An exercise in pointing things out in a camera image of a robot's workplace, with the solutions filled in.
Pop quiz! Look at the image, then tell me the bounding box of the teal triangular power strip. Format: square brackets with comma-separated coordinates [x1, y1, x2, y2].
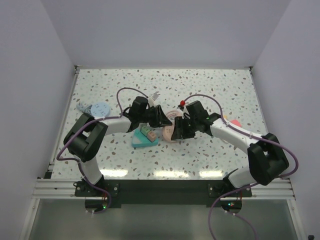
[131, 125, 159, 148]

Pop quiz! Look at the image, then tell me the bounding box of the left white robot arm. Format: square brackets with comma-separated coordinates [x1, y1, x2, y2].
[63, 96, 173, 196]

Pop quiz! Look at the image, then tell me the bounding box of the light green plug adapter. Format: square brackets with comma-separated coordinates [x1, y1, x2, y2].
[140, 126, 151, 137]

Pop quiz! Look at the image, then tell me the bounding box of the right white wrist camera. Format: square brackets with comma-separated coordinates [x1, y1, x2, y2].
[178, 100, 190, 119]

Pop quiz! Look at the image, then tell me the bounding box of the blue round power strip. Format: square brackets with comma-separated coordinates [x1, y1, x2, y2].
[90, 102, 111, 118]

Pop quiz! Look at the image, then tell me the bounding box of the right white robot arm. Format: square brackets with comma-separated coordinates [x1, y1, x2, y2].
[171, 100, 289, 197]

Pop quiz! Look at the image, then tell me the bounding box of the blue cord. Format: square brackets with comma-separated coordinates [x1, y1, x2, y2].
[76, 101, 93, 115]

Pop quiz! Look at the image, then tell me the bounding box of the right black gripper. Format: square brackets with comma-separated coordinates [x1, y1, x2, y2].
[171, 116, 199, 141]

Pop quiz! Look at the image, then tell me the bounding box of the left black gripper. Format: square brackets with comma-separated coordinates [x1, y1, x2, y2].
[138, 104, 172, 128]

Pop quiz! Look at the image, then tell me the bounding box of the brownish pink plug adapter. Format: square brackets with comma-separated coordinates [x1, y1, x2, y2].
[146, 131, 157, 142]

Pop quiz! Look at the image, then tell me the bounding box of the pink coiled cord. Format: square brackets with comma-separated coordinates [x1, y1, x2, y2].
[166, 109, 183, 121]

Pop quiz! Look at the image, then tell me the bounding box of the pink round power strip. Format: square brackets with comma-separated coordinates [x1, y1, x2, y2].
[162, 124, 177, 143]

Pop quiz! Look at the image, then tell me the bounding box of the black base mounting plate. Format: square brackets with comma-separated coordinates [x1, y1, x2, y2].
[74, 178, 253, 209]

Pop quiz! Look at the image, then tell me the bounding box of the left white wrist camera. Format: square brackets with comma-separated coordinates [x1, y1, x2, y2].
[147, 91, 159, 107]

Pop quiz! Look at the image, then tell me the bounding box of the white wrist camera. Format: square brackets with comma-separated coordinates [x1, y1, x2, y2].
[178, 100, 190, 119]
[147, 91, 159, 107]

